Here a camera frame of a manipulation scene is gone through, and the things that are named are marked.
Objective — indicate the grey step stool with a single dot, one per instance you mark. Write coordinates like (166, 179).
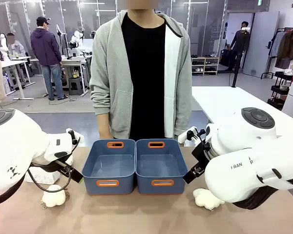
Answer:
(75, 85)

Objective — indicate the wooden shoe rack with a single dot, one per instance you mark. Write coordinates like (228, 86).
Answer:
(205, 65)

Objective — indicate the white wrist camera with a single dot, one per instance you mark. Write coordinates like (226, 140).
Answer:
(74, 133)
(186, 135)

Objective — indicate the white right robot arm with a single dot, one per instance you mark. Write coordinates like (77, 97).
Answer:
(246, 170)

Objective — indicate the black rolling cart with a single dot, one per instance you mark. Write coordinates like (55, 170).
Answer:
(280, 87)

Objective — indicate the white plush popcorn toy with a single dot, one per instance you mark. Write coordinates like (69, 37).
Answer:
(207, 198)
(54, 196)

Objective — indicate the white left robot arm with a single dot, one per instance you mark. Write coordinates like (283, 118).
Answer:
(14, 146)

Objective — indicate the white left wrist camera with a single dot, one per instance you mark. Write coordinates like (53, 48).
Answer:
(74, 133)

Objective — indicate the black pole stand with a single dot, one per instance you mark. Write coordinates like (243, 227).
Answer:
(235, 73)

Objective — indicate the grey door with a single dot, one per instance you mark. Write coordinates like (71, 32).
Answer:
(260, 44)

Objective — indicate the seated person in grey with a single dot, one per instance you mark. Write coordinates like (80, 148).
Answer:
(15, 47)

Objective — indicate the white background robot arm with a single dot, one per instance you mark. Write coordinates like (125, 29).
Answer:
(0, 46)
(77, 40)

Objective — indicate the person's right hand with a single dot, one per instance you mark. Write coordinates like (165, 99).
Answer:
(105, 129)

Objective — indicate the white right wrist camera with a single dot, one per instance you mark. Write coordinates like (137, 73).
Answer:
(186, 135)

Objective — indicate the person in dark clothes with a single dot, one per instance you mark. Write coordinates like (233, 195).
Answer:
(240, 41)

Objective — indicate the white office desk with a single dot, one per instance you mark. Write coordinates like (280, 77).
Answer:
(12, 64)

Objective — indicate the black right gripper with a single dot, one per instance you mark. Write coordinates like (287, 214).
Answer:
(201, 156)

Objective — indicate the white digital clock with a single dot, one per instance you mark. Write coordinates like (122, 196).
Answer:
(42, 178)

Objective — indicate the person in grey hoodie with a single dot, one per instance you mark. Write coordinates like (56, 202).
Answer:
(146, 73)

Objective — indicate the clothes rack with coats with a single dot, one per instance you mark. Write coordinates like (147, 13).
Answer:
(286, 46)

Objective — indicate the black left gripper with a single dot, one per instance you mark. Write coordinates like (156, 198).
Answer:
(63, 167)

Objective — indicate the white workbench with tools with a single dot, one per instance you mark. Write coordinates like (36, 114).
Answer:
(74, 61)

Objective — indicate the man in purple jacket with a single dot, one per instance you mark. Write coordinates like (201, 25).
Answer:
(46, 48)

